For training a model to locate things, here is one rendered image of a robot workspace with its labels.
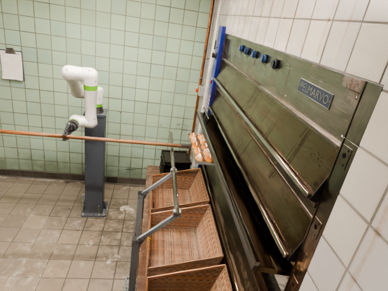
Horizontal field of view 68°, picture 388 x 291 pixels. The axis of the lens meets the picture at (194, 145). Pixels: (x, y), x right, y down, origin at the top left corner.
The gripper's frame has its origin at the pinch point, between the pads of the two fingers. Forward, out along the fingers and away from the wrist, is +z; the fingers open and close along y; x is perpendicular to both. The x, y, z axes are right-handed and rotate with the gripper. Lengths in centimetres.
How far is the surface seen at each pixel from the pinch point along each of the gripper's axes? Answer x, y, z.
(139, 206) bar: -61, 35, 39
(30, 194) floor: 66, 120, -88
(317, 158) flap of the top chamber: -118, -63, 139
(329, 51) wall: -117, -97, 126
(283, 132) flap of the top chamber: -118, -61, 111
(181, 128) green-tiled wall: -108, 33, -122
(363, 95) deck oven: -117, -88, 149
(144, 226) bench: -67, 61, 31
